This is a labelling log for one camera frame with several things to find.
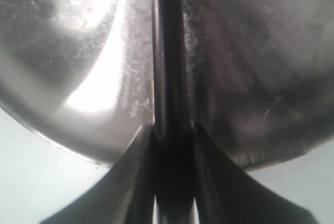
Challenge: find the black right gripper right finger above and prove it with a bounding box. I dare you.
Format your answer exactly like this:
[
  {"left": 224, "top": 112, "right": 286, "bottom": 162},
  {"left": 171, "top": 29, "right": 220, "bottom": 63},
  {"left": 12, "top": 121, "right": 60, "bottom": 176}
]
[{"left": 192, "top": 123, "right": 313, "bottom": 223}]

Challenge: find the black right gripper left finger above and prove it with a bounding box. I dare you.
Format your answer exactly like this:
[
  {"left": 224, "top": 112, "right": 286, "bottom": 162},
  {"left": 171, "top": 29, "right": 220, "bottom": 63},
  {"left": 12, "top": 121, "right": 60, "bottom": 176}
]
[{"left": 43, "top": 125, "right": 154, "bottom": 223}]

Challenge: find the black handled knife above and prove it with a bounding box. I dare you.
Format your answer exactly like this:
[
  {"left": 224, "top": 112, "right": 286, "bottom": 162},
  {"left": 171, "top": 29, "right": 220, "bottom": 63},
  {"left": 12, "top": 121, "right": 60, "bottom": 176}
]
[{"left": 152, "top": 0, "right": 194, "bottom": 223}]

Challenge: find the round steel plate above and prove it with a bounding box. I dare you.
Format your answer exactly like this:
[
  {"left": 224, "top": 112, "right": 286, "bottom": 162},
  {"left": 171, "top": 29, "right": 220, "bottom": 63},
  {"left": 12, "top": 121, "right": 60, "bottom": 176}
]
[{"left": 1, "top": 0, "right": 333, "bottom": 168}]

